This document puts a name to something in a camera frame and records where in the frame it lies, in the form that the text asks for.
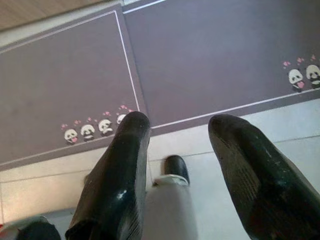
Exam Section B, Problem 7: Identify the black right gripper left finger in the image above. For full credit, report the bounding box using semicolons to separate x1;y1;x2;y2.
64;111;152;240

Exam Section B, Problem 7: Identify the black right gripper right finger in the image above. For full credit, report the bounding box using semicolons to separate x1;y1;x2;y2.
207;113;320;240

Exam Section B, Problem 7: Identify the grey robot leg black foot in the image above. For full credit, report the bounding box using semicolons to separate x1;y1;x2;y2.
143;154;200;240

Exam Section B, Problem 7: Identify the black grey robot leg joint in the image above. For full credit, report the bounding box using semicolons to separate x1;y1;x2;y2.
0;215;62;240

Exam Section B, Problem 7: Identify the brown panda floor mat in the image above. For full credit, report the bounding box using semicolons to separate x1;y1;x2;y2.
0;8;149;172
122;0;320;130

